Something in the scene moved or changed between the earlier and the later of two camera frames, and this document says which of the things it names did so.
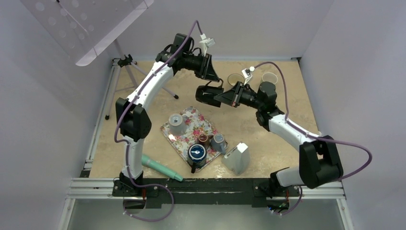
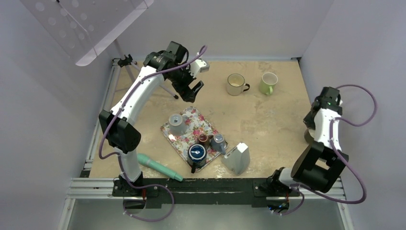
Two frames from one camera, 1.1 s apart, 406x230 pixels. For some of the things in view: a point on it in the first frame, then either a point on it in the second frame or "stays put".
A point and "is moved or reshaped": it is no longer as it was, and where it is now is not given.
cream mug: x=232 y=78 stays put
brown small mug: x=204 y=139 stays put
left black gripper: x=207 y=71 -> x=186 y=93
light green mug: x=269 y=77 stays put
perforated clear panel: x=85 y=28 stays put
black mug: x=205 y=94 is moved or reshaped
